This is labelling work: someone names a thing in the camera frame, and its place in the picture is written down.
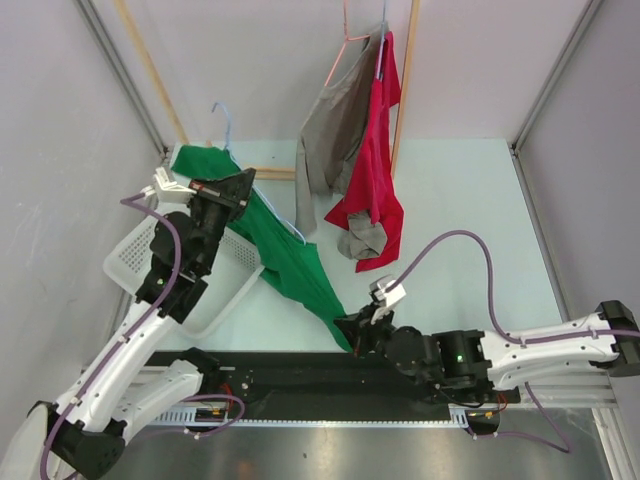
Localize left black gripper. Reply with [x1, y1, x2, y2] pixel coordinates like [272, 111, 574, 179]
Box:
[183, 167, 254, 272]

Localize blue wire hanger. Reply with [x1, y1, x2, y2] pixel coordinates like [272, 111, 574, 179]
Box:
[211, 101, 308, 246]
[375, 0, 389, 80]

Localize green t shirt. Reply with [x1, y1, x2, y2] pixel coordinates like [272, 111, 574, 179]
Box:
[172, 145, 352, 352]

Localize red t shirt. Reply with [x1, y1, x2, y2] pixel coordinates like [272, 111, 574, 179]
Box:
[325, 31, 404, 273]

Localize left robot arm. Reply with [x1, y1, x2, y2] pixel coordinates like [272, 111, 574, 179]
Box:
[34, 168, 256, 479]

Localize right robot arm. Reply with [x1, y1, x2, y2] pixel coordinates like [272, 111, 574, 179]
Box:
[334, 300, 639, 403]

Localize grey t shirt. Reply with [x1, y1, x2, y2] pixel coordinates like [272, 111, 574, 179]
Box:
[295, 30, 382, 237]

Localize wooden clothes rack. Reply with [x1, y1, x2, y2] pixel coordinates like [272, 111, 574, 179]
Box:
[113, 0, 422, 182]

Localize white plastic basket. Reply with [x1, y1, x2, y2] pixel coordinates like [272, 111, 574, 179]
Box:
[103, 216, 264, 340]

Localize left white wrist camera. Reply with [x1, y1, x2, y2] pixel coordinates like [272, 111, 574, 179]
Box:
[140, 167, 196, 204]

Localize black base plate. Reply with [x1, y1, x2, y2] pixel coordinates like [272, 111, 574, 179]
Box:
[147, 348, 520, 413]

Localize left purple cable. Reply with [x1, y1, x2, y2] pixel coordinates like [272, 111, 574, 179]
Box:
[39, 194, 246, 469]

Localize purple cable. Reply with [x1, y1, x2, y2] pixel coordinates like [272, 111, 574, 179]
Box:
[389, 229, 640, 454]
[39, 194, 246, 469]

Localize white cable duct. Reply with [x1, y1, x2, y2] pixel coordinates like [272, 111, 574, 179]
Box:
[151, 402, 497, 431]

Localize pink wire hanger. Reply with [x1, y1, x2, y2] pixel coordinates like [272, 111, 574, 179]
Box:
[323, 0, 388, 87]

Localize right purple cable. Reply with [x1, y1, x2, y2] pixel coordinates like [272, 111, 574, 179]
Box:
[389, 229, 640, 454]

